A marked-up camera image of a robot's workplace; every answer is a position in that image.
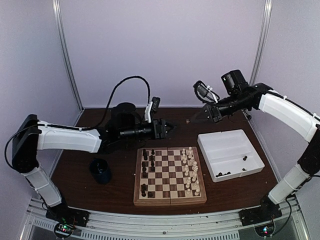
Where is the right aluminium frame post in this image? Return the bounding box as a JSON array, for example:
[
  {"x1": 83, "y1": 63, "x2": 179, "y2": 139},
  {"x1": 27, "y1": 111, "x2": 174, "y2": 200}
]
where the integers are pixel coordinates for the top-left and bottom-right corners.
[{"x1": 249, "y1": 0, "x2": 273, "y2": 85}]

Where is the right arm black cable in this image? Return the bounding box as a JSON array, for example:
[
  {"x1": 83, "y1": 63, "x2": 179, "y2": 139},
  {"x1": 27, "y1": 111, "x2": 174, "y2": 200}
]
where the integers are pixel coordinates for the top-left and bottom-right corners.
[{"x1": 192, "y1": 80, "x2": 253, "y2": 111}]

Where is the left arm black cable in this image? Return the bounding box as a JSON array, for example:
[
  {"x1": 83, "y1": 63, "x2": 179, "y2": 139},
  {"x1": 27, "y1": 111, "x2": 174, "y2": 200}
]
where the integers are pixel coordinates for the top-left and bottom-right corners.
[{"x1": 4, "y1": 76, "x2": 152, "y2": 171}]

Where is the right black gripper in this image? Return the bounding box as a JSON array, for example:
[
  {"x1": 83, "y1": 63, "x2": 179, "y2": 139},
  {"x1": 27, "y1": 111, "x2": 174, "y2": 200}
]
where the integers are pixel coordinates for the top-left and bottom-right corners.
[{"x1": 190, "y1": 92, "x2": 249, "y2": 124}]

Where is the row of white chess pieces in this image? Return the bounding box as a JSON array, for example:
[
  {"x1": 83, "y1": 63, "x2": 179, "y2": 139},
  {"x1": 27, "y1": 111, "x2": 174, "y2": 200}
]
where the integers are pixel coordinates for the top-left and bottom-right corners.
[{"x1": 180, "y1": 146, "x2": 201, "y2": 198}]

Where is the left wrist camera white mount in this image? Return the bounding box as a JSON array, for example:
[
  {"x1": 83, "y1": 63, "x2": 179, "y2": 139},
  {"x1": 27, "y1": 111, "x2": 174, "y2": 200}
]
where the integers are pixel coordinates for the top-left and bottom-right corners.
[{"x1": 144, "y1": 96, "x2": 161, "y2": 123}]

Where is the aluminium frame post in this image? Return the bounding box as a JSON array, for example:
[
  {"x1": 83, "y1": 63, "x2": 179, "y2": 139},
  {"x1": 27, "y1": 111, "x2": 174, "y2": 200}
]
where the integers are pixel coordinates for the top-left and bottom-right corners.
[
  {"x1": 249, "y1": 0, "x2": 273, "y2": 85},
  {"x1": 52, "y1": 0, "x2": 84, "y2": 112}
]

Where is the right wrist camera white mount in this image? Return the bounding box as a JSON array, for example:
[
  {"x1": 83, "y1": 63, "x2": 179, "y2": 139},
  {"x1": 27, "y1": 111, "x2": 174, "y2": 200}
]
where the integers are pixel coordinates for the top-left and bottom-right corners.
[{"x1": 193, "y1": 80, "x2": 220, "y2": 104}]

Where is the left aluminium frame post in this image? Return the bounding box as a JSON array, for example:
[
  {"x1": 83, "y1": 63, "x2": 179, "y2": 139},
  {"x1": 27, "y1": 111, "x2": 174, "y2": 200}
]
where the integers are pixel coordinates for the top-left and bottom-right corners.
[{"x1": 52, "y1": 0, "x2": 84, "y2": 112}]

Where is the dark blue mug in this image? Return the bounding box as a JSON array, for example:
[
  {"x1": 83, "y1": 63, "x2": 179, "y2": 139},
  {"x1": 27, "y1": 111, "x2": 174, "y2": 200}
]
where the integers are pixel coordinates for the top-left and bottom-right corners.
[{"x1": 89, "y1": 158, "x2": 112, "y2": 185}]

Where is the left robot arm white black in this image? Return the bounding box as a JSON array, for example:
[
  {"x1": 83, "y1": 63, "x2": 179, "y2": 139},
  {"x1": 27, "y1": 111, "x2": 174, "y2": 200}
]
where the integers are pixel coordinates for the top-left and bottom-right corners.
[{"x1": 6, "y1": 97, "x2": 177, "y2": 222}]

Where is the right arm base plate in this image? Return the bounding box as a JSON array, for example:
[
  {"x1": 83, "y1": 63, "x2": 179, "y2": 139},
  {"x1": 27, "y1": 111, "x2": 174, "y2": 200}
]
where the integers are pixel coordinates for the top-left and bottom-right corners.
[{"x1": 238, "y1": 206, "x2": 283, "y2": 226}]

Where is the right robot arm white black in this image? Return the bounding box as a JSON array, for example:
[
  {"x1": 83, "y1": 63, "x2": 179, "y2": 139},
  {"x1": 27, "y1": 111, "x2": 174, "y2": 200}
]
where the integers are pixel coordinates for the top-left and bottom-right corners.
[{"x1": 193, "y1": 69, "x2": 320, "y2": 221}]

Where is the white plastic compartment tray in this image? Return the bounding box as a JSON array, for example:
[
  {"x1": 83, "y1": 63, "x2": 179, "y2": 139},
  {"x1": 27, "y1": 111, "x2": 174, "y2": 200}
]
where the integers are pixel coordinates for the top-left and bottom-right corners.
[{"x1": 197, "y1": 129, "x2": 265, "y2": 183}]

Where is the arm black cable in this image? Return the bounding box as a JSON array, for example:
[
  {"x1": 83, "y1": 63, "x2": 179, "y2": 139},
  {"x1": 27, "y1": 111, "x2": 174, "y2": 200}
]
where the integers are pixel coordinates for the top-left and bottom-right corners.
[
  {"x1": 192, "y1": 80, "x2": 253, "y2": 111},
  {"x1": 4, "y1": 76, "x2": 152, "y2": 171}
]

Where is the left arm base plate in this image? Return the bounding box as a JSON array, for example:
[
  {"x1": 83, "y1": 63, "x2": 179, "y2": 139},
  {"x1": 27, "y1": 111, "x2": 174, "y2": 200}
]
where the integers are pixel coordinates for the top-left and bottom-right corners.
[{"x1": 45, "y1": 207, "x2": 90, "y2": 227}]

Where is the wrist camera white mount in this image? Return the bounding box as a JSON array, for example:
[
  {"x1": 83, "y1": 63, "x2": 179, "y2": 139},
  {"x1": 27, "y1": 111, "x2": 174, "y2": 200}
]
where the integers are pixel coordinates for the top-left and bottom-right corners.
[
  {"x1": 144, "y1": 96, "x2": 161, "y2": 123},
  {"x1": 193, "y1": 80, "x2": 220, "y2": 104}
]

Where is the wooden chess board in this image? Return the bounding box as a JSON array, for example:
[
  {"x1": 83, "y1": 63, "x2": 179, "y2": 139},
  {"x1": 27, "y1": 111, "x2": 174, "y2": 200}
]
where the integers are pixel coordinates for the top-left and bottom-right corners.
[{"x1": 133, "y1": 146, "x2": 207, "y2": 207}]

